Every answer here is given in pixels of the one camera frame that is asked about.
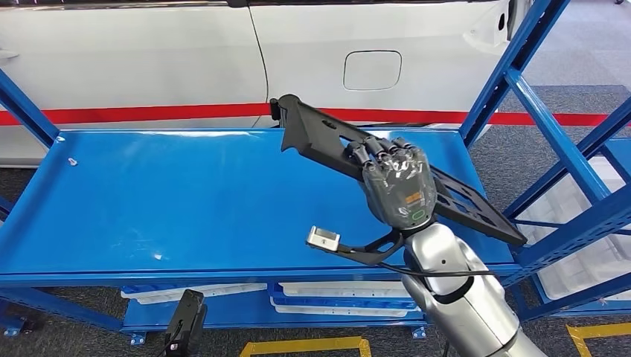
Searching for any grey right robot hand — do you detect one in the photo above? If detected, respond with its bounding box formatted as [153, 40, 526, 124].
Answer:
[347, 137, 439, 231]

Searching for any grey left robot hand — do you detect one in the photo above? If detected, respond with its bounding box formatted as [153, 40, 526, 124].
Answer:
[164, 289, 208, 357]

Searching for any black plastic panel part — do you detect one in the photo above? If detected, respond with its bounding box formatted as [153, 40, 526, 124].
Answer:
[278, 93, 528, 248]

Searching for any white car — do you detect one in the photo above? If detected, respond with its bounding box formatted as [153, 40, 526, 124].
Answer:
[0, 0, 524, 169]

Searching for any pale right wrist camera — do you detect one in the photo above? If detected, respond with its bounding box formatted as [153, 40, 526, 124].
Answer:
[306, 225, 341, 252]

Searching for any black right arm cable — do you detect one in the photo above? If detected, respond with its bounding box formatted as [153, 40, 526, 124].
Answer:
[377, 260, 496, 280]

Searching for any black stanchion post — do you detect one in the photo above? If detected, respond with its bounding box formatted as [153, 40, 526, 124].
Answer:
[269, 97, 284, 129]

